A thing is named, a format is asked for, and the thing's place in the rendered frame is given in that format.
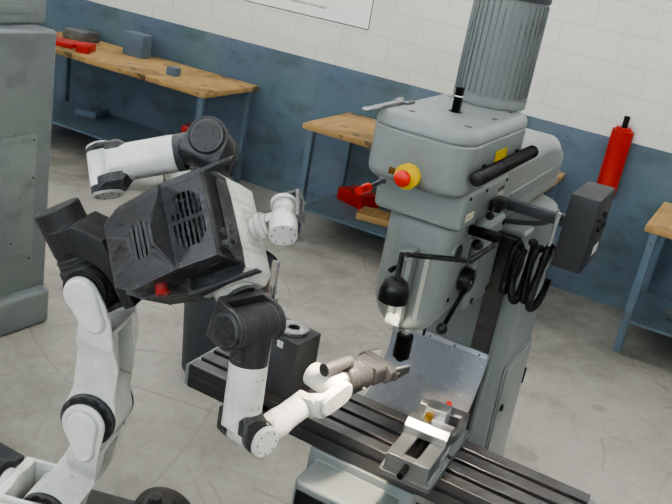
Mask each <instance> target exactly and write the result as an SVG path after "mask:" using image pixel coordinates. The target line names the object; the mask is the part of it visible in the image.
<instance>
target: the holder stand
mask: <svg viewBox="0 0 672 504"><path fill-rule="evenodd" d="M320 337H321V333H319V332H317V331H315V330H313V329H311V328H309V327H308V326H307V325H306V324H304V323H302V322H299V321H294V320H292V319H289V318H287V317H286V330H285V333H284V334H283V336H282V337H281V338H280V339H278V340H275V341H272V344H271V351H270V358H269V365H268V373H267V380H266V387H265V389H267V390H268V391H270V392H272V393H274V394H276V395H278V396H280V397H282V398H284V399H285V400H287V399H288V398H289V397H291V396H292V395H293V394H295V393H296V392H298V391H299V390H303V391H306V390H308V389H309V388H310V387H309V386H307V385H306V384H305V383H304V381H303V376H304V373H305V371H306V369H307V368H308V367H309V366H310V365H311V364H313V363H316V359H317V354H318V348H319V343H320Z"/></svg>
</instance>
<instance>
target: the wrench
mask: <svg viewBox="0 0 672 504"><path fill-rule="evenodd" d="M401 104H407V105H409V104H415V100H408V101H405V100H404V97H398V98H395V100H394V101H389V102H385V103H380V104H375V105H371V106H366V107H362V108H361V110H362V111H365V112H371V111H375V110H380V109H384V108H388V107H393V106H397V105H401Z"/></svg>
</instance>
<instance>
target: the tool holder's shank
mask: <svg viewBox="0 0 672 504"><path fill-rule="evenodd" d="M279 268H280V261H279V260H272V266H271V276H270V279H269V285H268V288H267V291H266V293H267V294H268V295H269V296H270V297H275V295H276V294H277V281H278V275H279Z"/></svg>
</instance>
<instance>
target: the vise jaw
mask: <svg viewBox="0 0 672 504"><path fill-rule="evenodd" d="M424 417H425V415H423V414H421V413H418V412H416V411H413V412H412V413H411V414H410V415H409V416H408V418H407V420H406V422H405V424H404V429H403V432H405V433H408V434H410V435H413V436H415V437H417V438H420V439H422V440H425V441H427V442H430V443H432V444H434V445H437V446H439V447H442V448H444V449H445V448H446V447H447V445H448V444H449V443H450V441H451V439H452V438H453V434H454V430H455V427H453V426H450V425H448V424H445V423H443V422H440V421H438V420H436V419H432V421H430V422H429V421H426V420H425V419H424Z"/></svg>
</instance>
